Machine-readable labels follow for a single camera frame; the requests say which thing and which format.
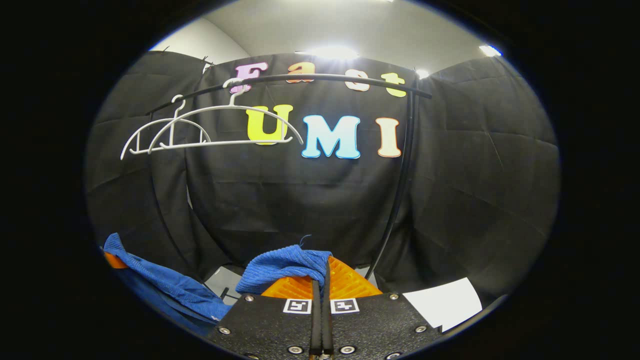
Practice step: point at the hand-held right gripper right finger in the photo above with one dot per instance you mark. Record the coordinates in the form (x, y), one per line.
(375, 325)

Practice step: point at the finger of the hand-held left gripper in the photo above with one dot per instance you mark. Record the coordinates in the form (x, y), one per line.
(114, 262)

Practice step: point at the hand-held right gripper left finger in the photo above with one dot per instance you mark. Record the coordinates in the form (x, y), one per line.
(270, 325)

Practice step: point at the white plastic hanger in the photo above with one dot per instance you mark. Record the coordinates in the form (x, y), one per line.
(173, 131)
(225, 144)

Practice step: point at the black metal clothes rack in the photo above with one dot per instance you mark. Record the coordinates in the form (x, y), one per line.
(325, 76)

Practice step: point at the white paper sheet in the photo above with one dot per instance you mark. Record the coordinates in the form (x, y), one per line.
(445, 302)

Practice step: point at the black backdrop cloth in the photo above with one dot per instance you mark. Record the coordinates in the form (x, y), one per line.
(475, 175)

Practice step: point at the ceiling light panel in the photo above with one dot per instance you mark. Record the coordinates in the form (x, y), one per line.
(490, 50)
(422, 73)

